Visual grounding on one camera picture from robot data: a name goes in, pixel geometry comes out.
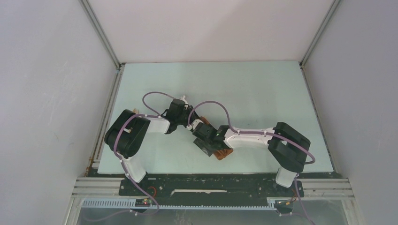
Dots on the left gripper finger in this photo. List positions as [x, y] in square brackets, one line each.
[187, 125]
[194, 118]

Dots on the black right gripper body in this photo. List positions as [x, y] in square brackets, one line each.
[210, 144]

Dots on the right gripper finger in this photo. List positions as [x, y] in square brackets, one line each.
[205, 147]
[215, 147]

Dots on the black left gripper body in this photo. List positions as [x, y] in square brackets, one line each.
[185, 116]

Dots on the orange cloth napkin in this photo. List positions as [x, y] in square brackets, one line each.
[219, 154]

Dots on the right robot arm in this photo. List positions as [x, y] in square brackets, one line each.
[289, 147]

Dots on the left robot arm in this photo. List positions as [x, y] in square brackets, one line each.
[127, 133]

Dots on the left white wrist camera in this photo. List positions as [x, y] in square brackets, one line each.
[183, 98]

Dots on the left aluminium frame post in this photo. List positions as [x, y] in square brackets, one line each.
[87, 7]

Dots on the aluminium frame post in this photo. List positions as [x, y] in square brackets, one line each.
[87, 7]
[325, 22]

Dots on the right aluminium frame post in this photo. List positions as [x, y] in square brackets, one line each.
[325, 22]

